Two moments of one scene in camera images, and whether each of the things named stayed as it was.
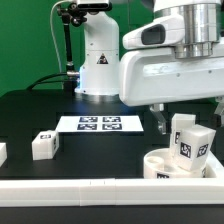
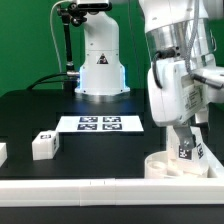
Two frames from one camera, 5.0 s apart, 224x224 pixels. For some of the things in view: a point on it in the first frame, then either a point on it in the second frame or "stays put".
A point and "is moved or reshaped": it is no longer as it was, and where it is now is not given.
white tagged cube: (45, 145) stays put
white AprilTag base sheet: (119, 123) stays put
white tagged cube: (179, 122) is moved or reshaped
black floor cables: (32, 86) stays put
